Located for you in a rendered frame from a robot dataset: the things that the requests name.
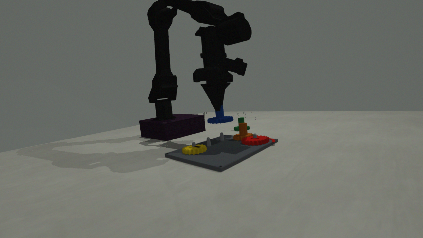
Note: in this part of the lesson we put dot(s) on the dark green gear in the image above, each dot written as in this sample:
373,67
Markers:
240,120

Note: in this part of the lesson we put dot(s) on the red gear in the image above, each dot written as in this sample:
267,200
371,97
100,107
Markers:
259,140

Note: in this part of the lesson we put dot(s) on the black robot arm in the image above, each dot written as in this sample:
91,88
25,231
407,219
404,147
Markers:
228,30

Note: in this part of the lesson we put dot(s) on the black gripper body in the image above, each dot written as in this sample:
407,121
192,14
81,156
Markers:
211,72

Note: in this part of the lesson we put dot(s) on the yellow gear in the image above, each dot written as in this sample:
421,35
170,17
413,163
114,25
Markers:
194,150

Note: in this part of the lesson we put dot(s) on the blue gear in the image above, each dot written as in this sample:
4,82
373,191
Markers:
220,118

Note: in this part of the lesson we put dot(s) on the brown toothed gear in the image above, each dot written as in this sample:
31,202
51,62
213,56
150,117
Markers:
242,132

